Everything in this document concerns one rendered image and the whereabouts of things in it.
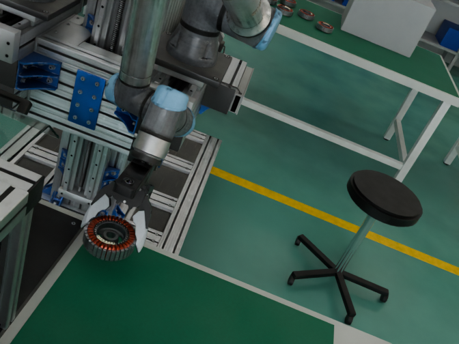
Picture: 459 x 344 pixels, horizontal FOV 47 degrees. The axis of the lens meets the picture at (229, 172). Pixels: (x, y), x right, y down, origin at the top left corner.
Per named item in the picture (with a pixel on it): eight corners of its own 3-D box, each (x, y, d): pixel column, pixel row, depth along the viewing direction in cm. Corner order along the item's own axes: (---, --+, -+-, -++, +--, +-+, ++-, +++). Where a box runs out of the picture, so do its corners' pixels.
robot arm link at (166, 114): (195, 99, 118) (186, 93, 110) (176, 145, 119) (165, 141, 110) (164, 87, 120) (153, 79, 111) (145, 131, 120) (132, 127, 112)
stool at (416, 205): (295, 230, 281) (341, 145, 252) (381, 265, 281) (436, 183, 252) (283, 300, 235) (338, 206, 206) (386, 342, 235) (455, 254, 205)
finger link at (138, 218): (155, 246, 119) (149, 206, 119) (150, 251, 113) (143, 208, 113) (141, 248, 119) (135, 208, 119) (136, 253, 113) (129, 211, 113)
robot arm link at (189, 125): (164, 95, 131) (150, 87, 120) (203, 115, 129) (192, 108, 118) (149, 123, 131) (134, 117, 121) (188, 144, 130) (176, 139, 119)
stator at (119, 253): (96, 218, 119) (99, 206, 117) (141, 237, 119) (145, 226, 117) (72, 248, 110) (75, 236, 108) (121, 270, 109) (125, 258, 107)
